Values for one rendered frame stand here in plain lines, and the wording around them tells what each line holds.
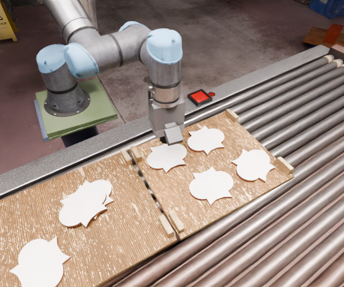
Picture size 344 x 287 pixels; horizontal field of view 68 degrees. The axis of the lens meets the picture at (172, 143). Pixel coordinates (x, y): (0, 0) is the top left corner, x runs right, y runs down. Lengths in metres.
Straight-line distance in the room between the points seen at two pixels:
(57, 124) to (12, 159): 1.34
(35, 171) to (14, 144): 1.58
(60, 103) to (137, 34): 0.56
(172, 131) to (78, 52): 0.29
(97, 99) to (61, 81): 0.18
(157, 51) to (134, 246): 0.47
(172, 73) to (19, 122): 2.25
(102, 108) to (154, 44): 0.60
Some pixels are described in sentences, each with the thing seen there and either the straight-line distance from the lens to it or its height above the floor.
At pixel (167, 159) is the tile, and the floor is 0.95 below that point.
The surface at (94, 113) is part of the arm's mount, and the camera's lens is 1.09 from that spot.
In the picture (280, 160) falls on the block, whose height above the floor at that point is 0.96.
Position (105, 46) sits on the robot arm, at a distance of 0.60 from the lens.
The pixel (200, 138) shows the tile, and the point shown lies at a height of 0.95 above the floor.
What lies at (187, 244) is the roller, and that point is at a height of 0.92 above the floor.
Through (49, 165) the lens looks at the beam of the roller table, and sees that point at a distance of 0.93.
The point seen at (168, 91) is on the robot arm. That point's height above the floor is 1.23.
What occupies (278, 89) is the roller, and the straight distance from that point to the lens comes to 1.23.
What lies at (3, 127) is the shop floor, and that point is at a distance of 2.73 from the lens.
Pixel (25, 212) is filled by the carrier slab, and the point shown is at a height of 0.94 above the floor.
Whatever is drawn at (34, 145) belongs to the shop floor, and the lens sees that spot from 2.42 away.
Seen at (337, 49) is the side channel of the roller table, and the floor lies 0.95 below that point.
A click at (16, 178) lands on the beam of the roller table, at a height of 0.91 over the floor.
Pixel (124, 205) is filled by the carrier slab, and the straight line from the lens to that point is 0.75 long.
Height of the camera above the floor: 1.58
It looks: 48 degrees down
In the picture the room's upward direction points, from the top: straight up
